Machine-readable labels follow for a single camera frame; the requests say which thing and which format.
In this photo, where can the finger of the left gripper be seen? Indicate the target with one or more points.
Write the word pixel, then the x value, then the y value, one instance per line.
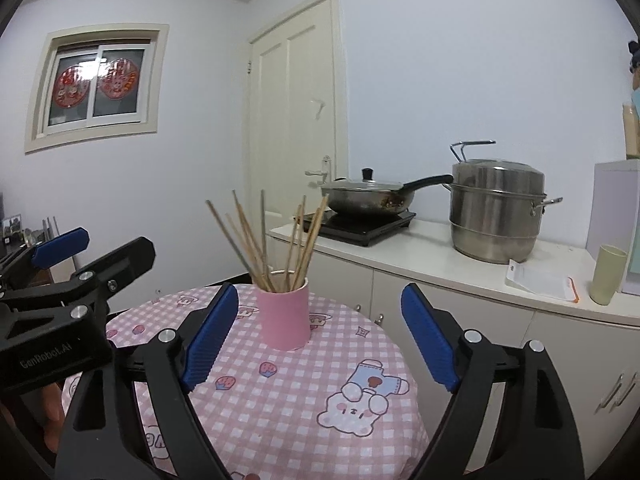
pixel 22 266
pixel 95 283

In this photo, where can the stainless steel steamer pot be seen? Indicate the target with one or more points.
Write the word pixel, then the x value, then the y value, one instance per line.
pixel 496 206

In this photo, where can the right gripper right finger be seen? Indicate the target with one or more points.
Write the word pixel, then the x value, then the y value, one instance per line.
pixel 536 435

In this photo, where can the cream panel door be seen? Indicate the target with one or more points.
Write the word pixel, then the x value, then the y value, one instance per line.
pixel 295 132

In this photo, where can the white paper packet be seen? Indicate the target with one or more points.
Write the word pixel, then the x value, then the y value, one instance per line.
pixel 541 283

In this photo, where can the pink cup holder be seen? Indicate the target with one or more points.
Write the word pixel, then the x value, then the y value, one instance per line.
pixel 284 314

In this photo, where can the lilac white board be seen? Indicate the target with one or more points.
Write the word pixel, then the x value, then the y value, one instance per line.
pixel 614 216

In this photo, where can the window with red decorations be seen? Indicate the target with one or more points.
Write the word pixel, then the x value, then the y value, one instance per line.
pixel 96 82

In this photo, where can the black induction cooker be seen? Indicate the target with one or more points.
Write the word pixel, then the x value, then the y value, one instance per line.
pixel 363 230

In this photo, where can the light bamboo chopstick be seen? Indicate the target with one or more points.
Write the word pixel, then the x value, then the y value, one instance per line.
pixel 301 270

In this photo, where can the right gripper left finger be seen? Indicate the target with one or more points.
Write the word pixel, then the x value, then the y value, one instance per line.
pixel 103 435

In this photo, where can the person's left hand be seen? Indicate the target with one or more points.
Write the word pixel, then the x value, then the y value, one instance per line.
pixel 45 404

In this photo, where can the steel wok with lid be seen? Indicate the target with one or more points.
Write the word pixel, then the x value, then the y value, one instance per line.
pixel 368 196

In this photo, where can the pale green plastic cup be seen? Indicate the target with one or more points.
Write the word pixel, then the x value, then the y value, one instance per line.
pixel 608 274

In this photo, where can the dark wooden chopstick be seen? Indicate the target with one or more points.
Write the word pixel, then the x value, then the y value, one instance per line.
pixel 263 241

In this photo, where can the white kitchen cabinet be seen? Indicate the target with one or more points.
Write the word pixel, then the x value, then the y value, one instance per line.
pixel 595 349

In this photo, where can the pink checked tablecloth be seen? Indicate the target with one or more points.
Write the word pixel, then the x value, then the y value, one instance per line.
pixel 343 407

